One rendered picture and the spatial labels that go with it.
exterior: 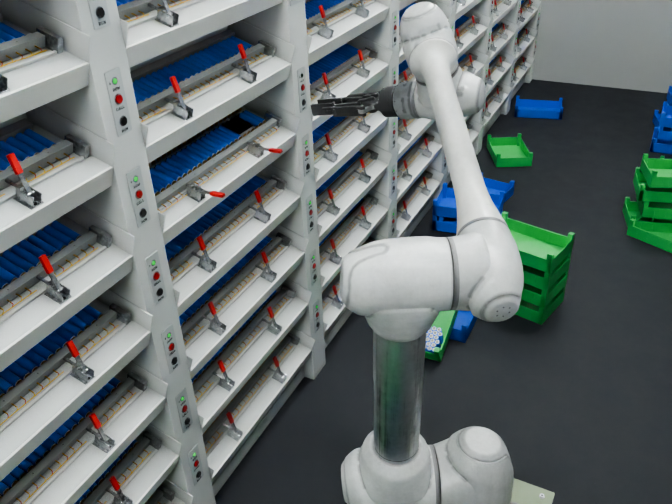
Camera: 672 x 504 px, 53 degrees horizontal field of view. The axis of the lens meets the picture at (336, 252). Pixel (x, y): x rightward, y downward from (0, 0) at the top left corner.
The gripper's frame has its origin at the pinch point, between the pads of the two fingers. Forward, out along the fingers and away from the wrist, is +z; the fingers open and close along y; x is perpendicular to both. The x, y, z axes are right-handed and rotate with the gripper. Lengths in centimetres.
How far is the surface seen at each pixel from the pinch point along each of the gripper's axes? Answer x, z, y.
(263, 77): -10.9, 12.1, 6.9
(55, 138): -17, 23, 64
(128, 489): 65, 30, 78
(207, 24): -28.4, 8.6, 27.2
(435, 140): 65, 30, -146
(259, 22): -22.2, 18.4, -6.7
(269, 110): 1.7, 22.3, -6.3
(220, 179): 7.6, 17.5, 28.2
